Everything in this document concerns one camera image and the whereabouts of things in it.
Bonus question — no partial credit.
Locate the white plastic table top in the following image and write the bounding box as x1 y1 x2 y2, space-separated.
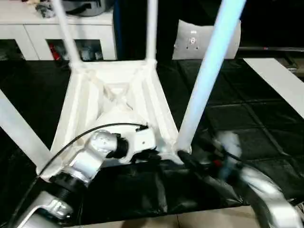
35 59 193 183

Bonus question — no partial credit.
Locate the white plastic table leg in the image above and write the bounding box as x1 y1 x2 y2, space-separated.
0 89 54 170
52 0 83 69
145 0 159 67
177 0 247 152

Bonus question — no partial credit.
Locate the black floor mat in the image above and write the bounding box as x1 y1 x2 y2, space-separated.
0 58 304 225

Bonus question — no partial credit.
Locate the white flat panel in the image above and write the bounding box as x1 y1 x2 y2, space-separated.
243 57 304 113

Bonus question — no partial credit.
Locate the grey printed cushion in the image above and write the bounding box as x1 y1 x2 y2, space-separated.
172 19 242 60

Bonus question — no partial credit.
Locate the small red box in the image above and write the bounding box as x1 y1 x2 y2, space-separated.
49 44 58 60

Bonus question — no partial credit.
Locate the grey round bag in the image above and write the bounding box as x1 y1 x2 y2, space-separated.
64 0 115 17

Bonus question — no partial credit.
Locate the white glass-door cabinet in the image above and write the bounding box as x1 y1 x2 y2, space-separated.
0 9 118 61

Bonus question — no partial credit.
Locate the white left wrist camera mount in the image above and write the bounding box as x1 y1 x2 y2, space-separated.
120 128 158 164

